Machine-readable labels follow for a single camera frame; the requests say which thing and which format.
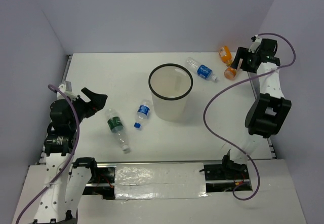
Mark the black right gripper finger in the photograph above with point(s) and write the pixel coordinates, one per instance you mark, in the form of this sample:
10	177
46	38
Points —
241	53
244	64

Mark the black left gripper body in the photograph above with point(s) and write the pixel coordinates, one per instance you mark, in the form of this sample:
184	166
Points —
84	109

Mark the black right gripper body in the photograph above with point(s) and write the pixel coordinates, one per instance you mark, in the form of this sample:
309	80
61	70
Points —
250	57

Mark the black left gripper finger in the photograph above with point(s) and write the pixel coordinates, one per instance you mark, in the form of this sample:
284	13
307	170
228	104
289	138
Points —
88	93
99	102

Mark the orange juice bottle white cap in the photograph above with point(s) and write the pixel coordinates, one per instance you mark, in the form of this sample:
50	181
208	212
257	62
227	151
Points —
230	73

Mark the green label clear plastic bottle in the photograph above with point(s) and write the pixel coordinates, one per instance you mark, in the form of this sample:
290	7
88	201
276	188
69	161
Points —
118	130

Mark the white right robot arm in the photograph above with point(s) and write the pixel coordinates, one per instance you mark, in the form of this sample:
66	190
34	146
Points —
268	113

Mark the white bin with black rim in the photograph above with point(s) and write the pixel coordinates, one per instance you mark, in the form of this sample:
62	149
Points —
170	85

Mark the orange bottle with label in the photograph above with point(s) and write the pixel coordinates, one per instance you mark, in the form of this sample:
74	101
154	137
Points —
225	55

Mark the blue label white cap bottle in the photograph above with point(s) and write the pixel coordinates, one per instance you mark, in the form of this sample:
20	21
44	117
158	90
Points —
201	70

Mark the blue cap pepsi water bottle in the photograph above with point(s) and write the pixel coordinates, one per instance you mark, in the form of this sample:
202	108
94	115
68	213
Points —
142	114

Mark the silver foil tape panel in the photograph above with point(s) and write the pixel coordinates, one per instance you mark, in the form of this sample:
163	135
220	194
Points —
159	181

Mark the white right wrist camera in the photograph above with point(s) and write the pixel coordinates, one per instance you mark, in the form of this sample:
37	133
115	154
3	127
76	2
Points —
256	42

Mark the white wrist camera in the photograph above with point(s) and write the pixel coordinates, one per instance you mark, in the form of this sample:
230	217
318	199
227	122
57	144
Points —
256	42
66	88

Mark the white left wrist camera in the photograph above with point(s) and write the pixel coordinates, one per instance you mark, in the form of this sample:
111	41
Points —
66	88

